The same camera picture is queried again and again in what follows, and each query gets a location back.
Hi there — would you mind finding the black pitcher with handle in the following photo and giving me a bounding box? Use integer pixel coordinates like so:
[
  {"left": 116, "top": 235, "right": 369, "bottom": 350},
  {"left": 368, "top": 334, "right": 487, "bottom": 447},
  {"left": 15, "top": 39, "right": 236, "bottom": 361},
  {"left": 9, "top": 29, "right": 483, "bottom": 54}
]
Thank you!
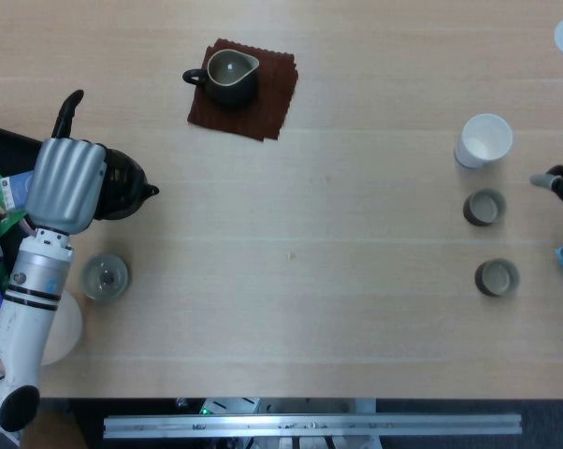
[{"left": 181, "top": 48, "right": 260, "bottom": 112}]

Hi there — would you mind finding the aluminium rail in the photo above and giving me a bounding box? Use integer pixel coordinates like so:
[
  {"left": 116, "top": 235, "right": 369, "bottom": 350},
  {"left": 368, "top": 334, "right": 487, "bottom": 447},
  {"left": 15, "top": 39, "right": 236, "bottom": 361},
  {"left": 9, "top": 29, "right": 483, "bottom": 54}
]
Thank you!
[{"left": 102, "top": 412, "right": 524, "bottom": 440}]

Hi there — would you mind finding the dark brown teacup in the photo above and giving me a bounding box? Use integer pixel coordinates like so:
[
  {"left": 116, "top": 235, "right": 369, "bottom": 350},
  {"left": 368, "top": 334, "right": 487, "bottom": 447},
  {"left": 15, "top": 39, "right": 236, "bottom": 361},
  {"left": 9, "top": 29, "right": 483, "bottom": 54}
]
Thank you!
[
  {"left": 473, "top": 257, "right": 521, "bottom": 297},
  {"left": 463, "top": 187, "right": 508, "bottom": 228}
]

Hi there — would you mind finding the white paper cup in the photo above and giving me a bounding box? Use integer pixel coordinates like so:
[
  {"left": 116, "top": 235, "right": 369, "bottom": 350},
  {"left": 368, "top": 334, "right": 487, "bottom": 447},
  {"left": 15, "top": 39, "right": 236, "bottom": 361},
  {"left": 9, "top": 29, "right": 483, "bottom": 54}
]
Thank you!
[{"left": 453, "top": 113, "right": 514, "bottom": 170}]

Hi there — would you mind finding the blue tissue packet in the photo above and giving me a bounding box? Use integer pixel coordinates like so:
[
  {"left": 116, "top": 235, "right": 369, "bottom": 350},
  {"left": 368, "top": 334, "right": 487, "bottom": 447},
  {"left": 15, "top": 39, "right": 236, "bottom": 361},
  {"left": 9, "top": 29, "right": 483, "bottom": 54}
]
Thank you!
[{"left": 0, "top": 170, "right": 36, "bottom": 210}]

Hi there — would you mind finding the green packet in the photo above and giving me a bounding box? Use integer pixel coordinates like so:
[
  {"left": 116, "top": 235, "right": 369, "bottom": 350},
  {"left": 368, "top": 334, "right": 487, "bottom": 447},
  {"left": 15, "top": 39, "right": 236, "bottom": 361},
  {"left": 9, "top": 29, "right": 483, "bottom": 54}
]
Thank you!
[{"left": 0, "top": 168, "right": 28, "bottom": 238}]

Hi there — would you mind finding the red-brown cloth mat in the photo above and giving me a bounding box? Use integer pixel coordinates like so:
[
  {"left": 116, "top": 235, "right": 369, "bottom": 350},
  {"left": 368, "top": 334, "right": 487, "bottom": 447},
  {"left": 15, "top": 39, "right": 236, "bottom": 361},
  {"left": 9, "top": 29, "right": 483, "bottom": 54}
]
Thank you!
[{"left": 186, "top": 37, "right": 300, "bottom": 143}]

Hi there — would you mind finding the black tray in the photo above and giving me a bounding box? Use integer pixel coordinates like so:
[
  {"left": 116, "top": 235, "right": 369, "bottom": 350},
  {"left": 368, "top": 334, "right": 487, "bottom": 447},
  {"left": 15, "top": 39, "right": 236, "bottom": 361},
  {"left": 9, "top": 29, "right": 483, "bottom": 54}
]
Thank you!
[{"left": 0, "top": 122, "right": 47, "bottom": 300}]

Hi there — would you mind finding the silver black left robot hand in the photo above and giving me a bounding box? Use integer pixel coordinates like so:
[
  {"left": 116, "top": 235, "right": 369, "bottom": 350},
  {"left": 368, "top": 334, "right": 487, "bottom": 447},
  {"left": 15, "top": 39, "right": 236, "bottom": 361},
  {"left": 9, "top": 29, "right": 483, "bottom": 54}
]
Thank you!
[{"left": 25, "top": 89, "right": 108, "bottom": 235}]

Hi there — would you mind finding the black teapot with loop handle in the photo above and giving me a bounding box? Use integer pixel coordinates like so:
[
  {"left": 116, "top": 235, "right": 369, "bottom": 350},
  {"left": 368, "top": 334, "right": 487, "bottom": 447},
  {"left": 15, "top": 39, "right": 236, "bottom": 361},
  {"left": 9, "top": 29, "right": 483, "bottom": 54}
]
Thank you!
[{"left": 92, "top": 145, "right": 161, "bottom": 221}]

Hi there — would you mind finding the large beige bowl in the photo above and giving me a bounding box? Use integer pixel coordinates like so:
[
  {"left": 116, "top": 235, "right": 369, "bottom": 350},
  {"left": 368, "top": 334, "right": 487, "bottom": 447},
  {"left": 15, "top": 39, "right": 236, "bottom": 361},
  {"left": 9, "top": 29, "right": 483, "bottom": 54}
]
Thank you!
[{"left": 40, "top": 292, "right": 84, "bottom": 367}]

